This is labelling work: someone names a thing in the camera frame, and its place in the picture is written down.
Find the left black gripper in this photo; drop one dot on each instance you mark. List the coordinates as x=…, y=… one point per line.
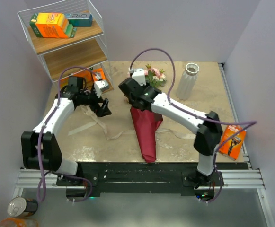
x=100, y=111

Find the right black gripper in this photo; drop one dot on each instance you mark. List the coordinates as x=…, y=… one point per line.
x=146, y=87

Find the white printed ribbon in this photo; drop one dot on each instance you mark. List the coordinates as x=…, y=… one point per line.
x=87, y=111

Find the pink flower bunch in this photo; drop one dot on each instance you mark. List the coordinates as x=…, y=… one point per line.
x=155, y=77

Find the red wrapping paper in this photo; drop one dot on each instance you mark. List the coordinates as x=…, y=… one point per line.
x=145, y=124

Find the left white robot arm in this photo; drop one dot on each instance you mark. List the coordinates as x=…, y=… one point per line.
x=40, y=149

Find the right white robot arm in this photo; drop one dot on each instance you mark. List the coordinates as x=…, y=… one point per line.
x=205, y=126

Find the white ribbed vase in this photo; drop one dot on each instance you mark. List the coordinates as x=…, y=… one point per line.
x=187, y=81

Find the orange blister pack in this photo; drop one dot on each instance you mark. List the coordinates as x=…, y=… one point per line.
x=98, y=74

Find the teal box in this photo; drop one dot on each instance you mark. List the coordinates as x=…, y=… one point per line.
x=80, y=19

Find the orange sponge pack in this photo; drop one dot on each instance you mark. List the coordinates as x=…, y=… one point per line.
x=52, y=25

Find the orange razor package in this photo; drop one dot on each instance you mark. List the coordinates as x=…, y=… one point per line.
x=233, y=144

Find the metal tin can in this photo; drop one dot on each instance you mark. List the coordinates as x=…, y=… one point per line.
x=20, y=207

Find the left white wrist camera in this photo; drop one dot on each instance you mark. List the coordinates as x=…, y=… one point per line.
x=100, y=86

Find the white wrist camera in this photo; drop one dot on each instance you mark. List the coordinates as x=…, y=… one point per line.
x=100, y=86
x=138, y=75

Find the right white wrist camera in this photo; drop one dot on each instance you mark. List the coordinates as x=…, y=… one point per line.
x=138, y=75

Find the white wire wooden shelf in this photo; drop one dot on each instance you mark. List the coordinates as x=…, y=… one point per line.
x=87, y=49

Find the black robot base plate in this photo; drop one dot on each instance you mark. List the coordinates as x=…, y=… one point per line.
x=122, y=177

